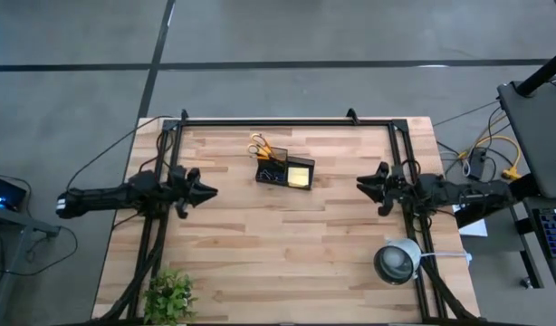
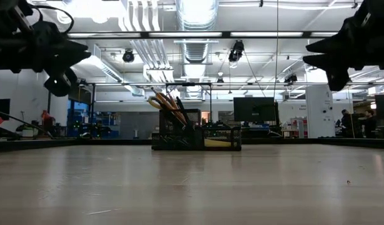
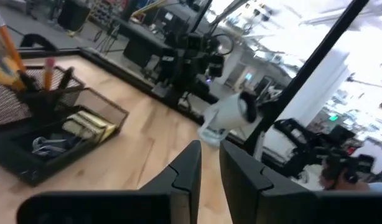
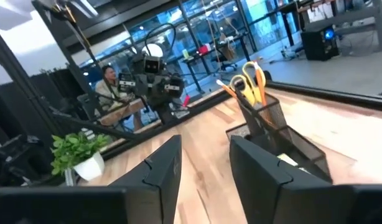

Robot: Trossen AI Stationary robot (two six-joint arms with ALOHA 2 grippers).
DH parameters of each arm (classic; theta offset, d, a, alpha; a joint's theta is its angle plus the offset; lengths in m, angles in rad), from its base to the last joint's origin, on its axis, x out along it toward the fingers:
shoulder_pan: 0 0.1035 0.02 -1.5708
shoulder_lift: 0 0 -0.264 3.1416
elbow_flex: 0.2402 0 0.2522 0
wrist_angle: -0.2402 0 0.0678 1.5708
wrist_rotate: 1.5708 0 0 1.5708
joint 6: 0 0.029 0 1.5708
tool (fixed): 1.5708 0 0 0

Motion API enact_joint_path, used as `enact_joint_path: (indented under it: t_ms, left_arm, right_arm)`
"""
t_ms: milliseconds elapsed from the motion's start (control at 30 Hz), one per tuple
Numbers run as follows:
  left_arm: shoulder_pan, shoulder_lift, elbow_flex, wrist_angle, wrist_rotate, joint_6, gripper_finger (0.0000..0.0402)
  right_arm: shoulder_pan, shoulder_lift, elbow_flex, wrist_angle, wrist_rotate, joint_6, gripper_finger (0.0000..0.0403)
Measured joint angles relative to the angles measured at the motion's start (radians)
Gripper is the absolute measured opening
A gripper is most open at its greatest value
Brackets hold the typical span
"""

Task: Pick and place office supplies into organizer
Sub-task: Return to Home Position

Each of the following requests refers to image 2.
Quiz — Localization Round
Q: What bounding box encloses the black ceiling-hung device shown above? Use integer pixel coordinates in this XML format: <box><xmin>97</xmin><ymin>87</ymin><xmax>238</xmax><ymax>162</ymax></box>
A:
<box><xmin>122</xmin><ymin>49</ymin><xmax>136</xmax><ymax>63</ymax></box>

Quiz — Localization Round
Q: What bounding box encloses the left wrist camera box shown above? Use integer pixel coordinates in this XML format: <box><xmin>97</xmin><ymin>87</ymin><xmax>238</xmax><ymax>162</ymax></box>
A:
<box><xmin>43</xmin><ymin>67</ymin><xmax>78</xmax><ymax>98</ymax></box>

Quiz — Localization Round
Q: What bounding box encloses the person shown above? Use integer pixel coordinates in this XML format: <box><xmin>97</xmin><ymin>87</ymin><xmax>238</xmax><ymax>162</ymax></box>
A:
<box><xmin>340</xmin><ymin>109</ymin><xmax>356</xmax><ymax>139</ymax></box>
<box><xmin>363</xmin><ymin>109</ymin><xmax>380</xmax><ymax>139</ymax></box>

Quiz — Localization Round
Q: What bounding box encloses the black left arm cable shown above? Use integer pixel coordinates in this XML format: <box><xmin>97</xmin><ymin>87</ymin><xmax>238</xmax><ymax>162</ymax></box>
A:
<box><xmin>31</xmin><ymin>3</ymin><xmax>76</xmax><ymax>34</ymax></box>

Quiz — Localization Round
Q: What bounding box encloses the black mesh desk organizer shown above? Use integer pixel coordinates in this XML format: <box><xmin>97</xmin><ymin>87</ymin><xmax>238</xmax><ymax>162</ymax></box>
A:
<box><xmin>151</xmin><ymin>107</ymin><xmax>243</xmax><ymax>152</ymax></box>

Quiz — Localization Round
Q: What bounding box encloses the white pillar cabinet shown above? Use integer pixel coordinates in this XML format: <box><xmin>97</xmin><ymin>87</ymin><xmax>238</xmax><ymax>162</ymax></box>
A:
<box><xmin>305</xmin><ymin>84</ymin><xmax>336</xmax><ymax>139</ymax></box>

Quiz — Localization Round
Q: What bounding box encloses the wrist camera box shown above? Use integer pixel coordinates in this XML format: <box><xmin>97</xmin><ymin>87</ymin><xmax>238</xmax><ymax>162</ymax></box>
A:
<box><xmin>43</xmin><ymin>67</ymin><xmax>78</xmax><ymax>98</ymax></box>
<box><xmin>325</xmin><ymin>67</ymin><xmax>351</xmax><ymax>92</ymax></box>

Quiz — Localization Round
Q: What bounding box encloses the black aluminium table frame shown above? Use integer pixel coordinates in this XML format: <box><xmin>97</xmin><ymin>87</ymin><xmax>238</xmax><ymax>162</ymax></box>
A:
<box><xmin>0</xmin><ymin>30</ymin><xmax>384</xmax><ymax>153</ymax></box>

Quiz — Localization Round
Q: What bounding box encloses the black overhead camera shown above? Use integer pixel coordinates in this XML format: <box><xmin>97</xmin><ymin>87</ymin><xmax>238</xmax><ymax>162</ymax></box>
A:
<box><xmin>227</xmin><ymin>39</ymin><xmax>246</xmax><ymax>63</ymax></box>

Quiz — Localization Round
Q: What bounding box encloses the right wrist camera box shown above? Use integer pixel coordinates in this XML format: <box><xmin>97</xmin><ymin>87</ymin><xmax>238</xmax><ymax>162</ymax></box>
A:
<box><xmin>325</xmin><ymin>67</ymin><xmax>351</xmax><ymax>92</ymax></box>

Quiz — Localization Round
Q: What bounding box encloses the silver ceiling duct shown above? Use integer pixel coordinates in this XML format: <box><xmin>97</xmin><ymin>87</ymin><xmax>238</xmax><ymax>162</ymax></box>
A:
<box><xmin>175</xmin><ymin>0</ymin><xmax>220</xmax><ymax>65</ymax></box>

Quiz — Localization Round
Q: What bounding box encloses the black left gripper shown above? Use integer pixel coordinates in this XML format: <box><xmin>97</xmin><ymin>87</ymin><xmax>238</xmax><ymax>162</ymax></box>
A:
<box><xmin>0</xmin><ymin>20</ymin><xmax>93</xmax><ymax>75</ymax></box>

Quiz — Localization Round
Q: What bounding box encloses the black wall screen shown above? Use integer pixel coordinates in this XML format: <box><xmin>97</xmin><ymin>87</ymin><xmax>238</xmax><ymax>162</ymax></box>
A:
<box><xmin>0</xmin><ymin>98</ymin><xmax>11</xmax><ymax>122</ymax></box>

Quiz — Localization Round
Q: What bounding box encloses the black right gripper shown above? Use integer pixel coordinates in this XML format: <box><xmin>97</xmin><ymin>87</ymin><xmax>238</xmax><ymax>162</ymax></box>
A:
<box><xmin>302</xmin><ymin>6</ymin><xmax>384</xmax><ymax>73</ymax></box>

